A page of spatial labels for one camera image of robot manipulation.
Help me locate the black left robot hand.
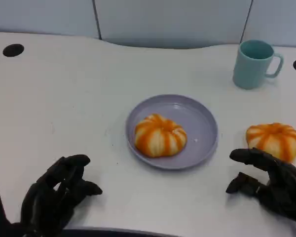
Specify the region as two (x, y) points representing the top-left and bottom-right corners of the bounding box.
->
(20, 154), (104, 233)

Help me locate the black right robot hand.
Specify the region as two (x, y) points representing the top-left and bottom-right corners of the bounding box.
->
(225, 147), (296, 235)

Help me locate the orange white toy bread roll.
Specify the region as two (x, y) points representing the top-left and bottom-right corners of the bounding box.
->
(134, 113), (188, 158)
(245, 122), (296, 163)

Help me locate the lilac plate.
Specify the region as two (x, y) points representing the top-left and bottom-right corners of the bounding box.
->
(125, 93), (219, 170)

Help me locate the pale green mug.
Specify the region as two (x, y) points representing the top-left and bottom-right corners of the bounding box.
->
(232, 39), (284, 90)

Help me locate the grey partition panel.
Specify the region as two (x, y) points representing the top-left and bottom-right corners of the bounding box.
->
(0, 0), (101, 40)
(92, 0), (252, 49)
(241, 0), (296, 47)

